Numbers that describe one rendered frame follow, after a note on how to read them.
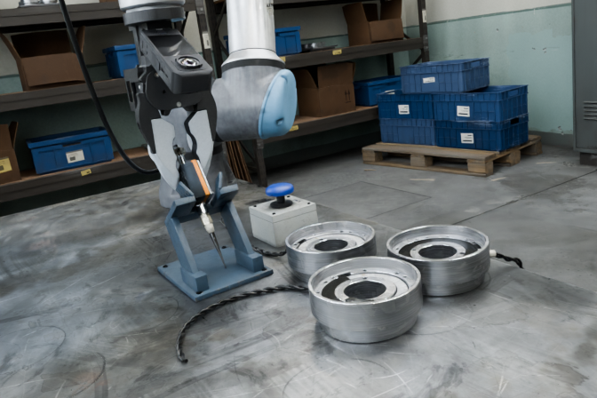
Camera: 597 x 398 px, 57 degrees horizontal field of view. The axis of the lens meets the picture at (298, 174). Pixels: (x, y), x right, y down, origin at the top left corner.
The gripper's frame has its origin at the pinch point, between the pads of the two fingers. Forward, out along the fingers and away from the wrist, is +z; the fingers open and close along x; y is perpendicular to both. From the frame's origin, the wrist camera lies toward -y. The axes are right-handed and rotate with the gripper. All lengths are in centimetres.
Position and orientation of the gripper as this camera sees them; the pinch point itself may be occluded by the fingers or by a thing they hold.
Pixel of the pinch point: (189, 177)
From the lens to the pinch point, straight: 69.0
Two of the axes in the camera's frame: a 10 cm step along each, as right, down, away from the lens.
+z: 1.3, 9.7, 2.2
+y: -5.4, -1.2, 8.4
